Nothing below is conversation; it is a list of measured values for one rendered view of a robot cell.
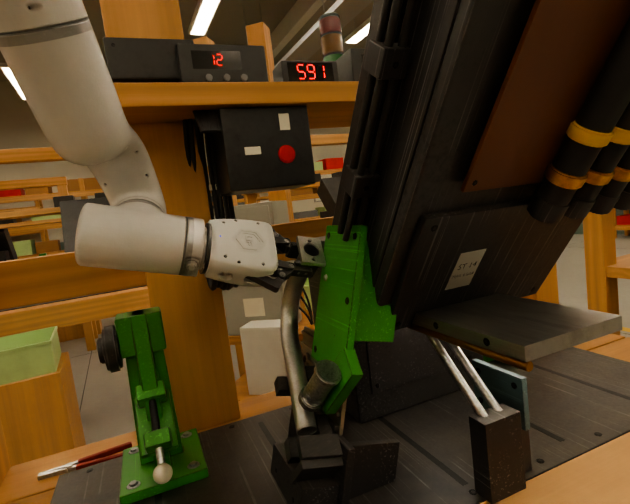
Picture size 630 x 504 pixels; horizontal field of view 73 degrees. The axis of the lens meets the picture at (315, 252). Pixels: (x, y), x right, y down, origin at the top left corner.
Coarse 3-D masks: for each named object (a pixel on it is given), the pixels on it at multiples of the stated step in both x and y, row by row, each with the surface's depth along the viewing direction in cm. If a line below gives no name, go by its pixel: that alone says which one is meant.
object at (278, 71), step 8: (280, 64) 82; (288, 64) 82; (296, 64) 83; (304, 64) 83; (328, 64) 85; (336, 64) 86; (272, 72) 87; (280, 72) 83; (288, 72) 82; (296, 72) 83; (304, 72) 83; (328, 72) 85; (336, 72) 86; (280, 80) 83; (288, 80) 82; (296, 80) 83; (304, 80) 83; (312, 80) 84; (320, 80) 85; (328, 80) 85; (336, 80) 86
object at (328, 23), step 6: (330, 12) 96; (324, 18) 97; (330, 18) 96; (336, 18) 97; (324, 24) 97; (330, 24) 96; (336, 24) 97; (324, 30) 97; (330, 30) 97; (336, 30) 97
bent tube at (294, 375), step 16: (304, 240) 67; (320, 240) 69; (304, 256) 65; (320, 256) 66; (288, 288) 71; (288, 304) 72; (288, 320) 72; (288, 336) 70; (288, 352) 68; (288, 368) 67; (304, 368) 67; (288, 384) 66; (304, 384) 64; (304, 416) 61; (304, 432) 62
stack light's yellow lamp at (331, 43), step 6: (324, 36) 97; (330, 36) 97; (336, 36) 97; (324, 42) 98; (330, 42) 97; (336, 42) 97; (342, 42) 98; (324, 48) 98; (330, 48) 97; (336, 48) 97; (342, 48) 98; (324, 54) 98
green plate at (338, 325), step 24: (336, 240) 64; (360, 240) 57; (336, 264) 63; (360, 264) 57; (336, 288) 62; (360, 288) 57; (336, 312) 61; (360, 312) 59; (384, 312) 60; (336, 336) 60; (360, 336) 59; (384, 336) 61
